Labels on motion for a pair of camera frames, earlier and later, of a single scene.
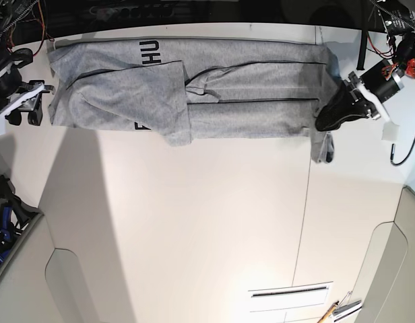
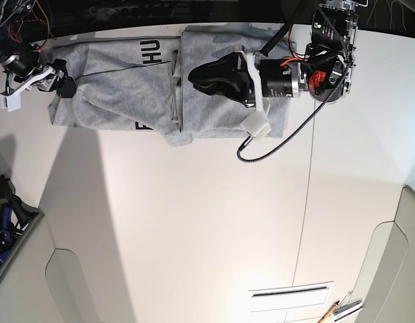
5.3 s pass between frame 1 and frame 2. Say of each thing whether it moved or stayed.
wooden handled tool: stayed
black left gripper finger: moved
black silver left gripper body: moved
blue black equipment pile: stayed
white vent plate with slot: stayed
